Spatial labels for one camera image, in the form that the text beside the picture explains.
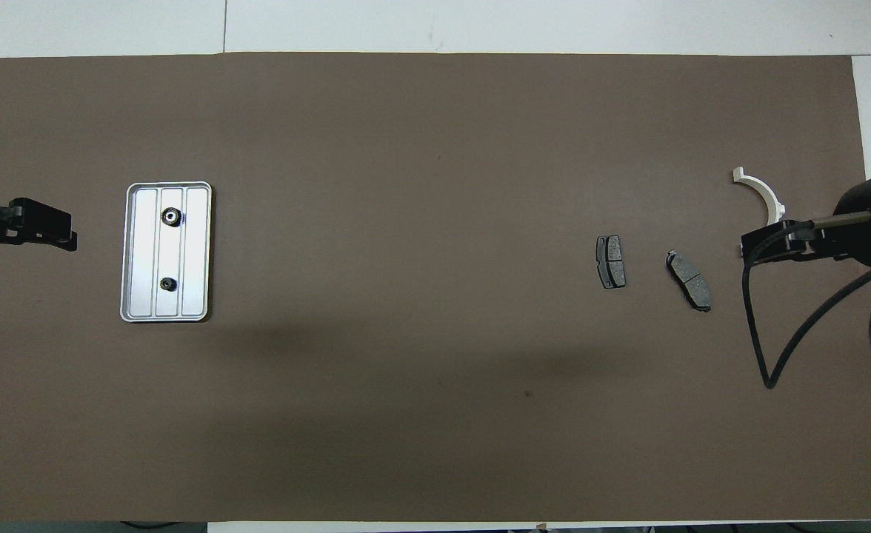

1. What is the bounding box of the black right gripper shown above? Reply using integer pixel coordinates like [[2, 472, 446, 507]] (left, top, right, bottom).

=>
[[740, 172, 871, 269]]

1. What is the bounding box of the silver metal tray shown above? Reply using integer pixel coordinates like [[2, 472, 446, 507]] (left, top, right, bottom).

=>
[[119, 181, 213, 324]]

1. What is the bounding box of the long dark grey brake pad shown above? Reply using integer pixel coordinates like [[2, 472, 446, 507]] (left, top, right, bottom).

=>
[[666, 250, 713, 313]]

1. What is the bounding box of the short dark grey brake pad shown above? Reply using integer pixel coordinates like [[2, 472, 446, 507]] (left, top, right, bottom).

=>
[[596, 235, 627, 290]]

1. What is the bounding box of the brown table mat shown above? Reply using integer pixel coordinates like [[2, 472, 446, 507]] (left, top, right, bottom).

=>
[[0, 52, 871, 523]]

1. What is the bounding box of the white curved plastic bracket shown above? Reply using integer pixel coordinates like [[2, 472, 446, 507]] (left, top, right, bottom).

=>
[[732, 167, 786, 224]]

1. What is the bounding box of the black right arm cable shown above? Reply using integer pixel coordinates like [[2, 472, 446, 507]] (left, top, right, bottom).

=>
[[744, 219, 871, 389]]

